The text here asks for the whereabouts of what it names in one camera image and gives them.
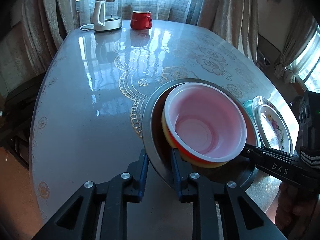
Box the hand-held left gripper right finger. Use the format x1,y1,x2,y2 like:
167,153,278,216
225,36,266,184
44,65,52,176
171,149,288,240

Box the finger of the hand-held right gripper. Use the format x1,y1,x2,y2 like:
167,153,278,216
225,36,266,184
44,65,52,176
243,142,301,162

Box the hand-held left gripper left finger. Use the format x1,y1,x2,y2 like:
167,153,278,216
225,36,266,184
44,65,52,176
32,149,150,240

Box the small white floral plate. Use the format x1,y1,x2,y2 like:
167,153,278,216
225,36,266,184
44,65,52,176
257,104,292,150

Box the stainless steel bowl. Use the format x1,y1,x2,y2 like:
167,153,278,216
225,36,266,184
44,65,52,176
142,78,260,192

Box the teal plastic plate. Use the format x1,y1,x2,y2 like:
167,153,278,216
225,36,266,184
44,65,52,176
243,99,254,116

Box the large white floral plate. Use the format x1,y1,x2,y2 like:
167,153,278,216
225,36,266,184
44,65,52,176
251,96,294,154

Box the red plastic bowl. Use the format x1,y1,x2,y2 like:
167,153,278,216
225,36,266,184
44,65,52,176
164,82,247,163

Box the person's right hand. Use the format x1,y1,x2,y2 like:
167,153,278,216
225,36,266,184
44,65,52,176
276,182,320,227

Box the side barred window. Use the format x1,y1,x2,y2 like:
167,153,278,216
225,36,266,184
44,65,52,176
292,25,320,93

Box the tied cream curtain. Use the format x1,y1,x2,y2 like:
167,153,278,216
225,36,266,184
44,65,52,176
274,17,318,83

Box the beige curtain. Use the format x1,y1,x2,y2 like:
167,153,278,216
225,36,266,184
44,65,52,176
197,0,259,63
21,0,78,64

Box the dark furniture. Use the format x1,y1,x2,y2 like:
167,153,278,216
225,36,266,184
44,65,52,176
0,72,48,160

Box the red mug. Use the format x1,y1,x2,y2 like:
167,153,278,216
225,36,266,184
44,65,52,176
130,10,153,30

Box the glass electric kettle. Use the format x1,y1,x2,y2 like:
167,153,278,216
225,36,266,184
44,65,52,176
80,0,123,32

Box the sheer white curtain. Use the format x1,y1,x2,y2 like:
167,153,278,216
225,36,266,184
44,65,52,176
75,0,208,25

